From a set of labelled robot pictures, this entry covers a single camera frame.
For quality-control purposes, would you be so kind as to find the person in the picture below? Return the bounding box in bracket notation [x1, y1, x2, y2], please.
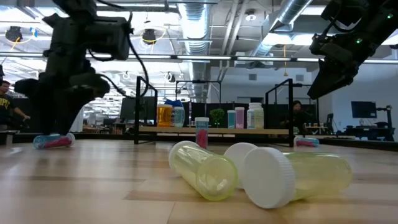
[0, 80, 31, 131]
[279, 100, 307, 135]

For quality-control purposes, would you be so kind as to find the black table frame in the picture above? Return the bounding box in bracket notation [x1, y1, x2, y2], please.
[0, 132, 398, 153]

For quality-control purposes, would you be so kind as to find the white square column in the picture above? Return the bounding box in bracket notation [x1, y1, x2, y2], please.
[70, 107, 85, 133]

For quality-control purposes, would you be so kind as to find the black background rig frame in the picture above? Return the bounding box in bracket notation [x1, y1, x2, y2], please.
[175, 80, 223, 105]
[292, 82, 320, 125]

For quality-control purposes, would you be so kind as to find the black ceiling cable reel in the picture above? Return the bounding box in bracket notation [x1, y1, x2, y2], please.
[4, 26, 24, 43]
[142, 28, 157, 45]

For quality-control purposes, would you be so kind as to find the black computer monitor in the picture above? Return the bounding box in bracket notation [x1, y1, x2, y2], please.
[119, 96, 158, 123]
[351, 101, 377, 119]

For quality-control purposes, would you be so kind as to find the long ceiling light strip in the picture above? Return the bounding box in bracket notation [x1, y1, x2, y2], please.
[0, 52, 398, 65]

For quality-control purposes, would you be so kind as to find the pink vial white cap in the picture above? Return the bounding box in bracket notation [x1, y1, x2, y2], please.
[234, 106, 246, 129]

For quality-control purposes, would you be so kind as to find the yellow-green vial white cap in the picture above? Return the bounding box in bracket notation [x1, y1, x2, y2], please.
[241, 146, 354, 210]
[223, 142, 259, 190]
[168, 140, 239, 202]

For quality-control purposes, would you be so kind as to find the silver spiral ceiling duct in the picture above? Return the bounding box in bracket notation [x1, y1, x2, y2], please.
[248, 0, 313, 57]
[177, 0, 213, 103]

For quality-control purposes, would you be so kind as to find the wooden shelf with black frame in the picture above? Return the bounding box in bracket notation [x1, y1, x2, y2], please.
[134, 76, 295, 148]

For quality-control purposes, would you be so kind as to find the light blue vial white cap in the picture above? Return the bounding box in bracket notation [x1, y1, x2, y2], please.
[227, 110, 237, 129]

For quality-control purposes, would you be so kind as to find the blue vial with pink pills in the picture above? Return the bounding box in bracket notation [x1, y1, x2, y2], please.
[294, 136, 320, 148]
[32, 133, 76, 150]
[195, 117, 210, 149]

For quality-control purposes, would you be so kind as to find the large white labelled bottle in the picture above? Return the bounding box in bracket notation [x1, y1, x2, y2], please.
[247, 102, 265, 129]

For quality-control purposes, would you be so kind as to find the large amber bottle white cap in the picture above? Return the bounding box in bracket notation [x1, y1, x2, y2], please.
[157, 104, 174, 128]

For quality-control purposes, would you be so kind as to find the dark desk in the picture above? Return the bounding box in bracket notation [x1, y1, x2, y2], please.
[343, 126, 396, 141]

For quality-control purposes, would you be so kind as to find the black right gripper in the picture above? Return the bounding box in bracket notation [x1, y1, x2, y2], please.
[307, 29, 376, 100]

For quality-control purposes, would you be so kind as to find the pale clear vial white cap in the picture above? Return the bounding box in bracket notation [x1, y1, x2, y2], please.
[173, 106, 186, 128]

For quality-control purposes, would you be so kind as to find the row of bottles on shelf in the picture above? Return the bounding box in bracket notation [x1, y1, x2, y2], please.
[186, 101, 292, 129]

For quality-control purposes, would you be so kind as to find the green potted plant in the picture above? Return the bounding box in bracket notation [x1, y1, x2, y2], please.
[210, 108, 225, 129]

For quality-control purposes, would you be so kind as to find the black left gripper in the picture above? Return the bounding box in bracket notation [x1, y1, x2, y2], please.
[14, 72, 111, 137]

